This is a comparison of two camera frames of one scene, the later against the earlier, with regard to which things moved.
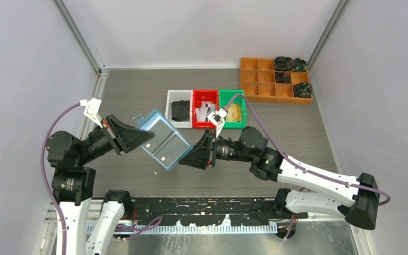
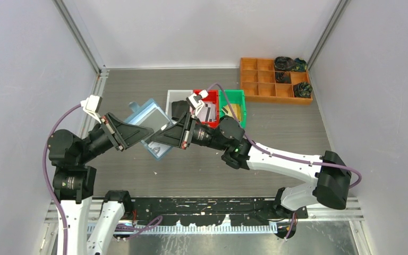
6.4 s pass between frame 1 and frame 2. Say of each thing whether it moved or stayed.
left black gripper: stayed
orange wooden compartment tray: stayed
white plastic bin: stayed
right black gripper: moved
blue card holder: moved
